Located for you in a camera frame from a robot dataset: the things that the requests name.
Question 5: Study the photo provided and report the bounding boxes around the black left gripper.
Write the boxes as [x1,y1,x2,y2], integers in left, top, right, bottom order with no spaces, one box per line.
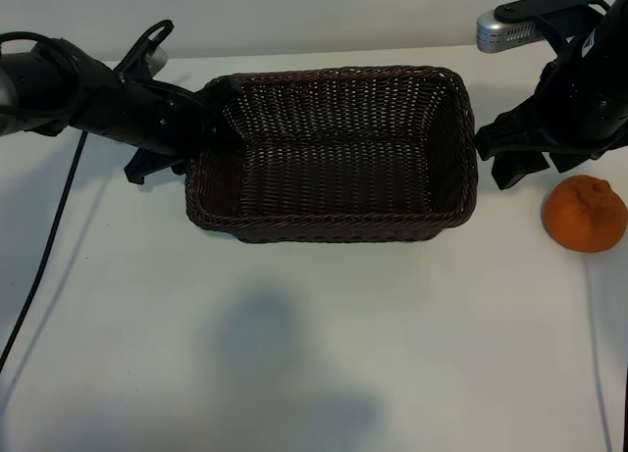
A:
[78,62,245,186]

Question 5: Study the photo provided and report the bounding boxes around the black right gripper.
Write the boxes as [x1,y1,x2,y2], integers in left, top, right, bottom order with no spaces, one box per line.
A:
[474,32,628,191]

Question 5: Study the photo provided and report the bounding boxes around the orange fruit with knobby stem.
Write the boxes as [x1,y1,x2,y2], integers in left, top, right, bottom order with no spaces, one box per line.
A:
[541,174,628,253]

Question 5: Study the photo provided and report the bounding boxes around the dark brown wicker basket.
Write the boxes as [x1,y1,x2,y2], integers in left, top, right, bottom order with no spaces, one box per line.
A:
[183,65,480,244]

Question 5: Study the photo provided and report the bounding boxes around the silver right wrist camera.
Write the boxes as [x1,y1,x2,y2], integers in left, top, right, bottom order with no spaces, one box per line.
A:
[475,0,612,55]

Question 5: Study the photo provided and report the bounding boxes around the black braided cable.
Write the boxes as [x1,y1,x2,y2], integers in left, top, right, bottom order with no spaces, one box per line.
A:
[0,130,90,371]

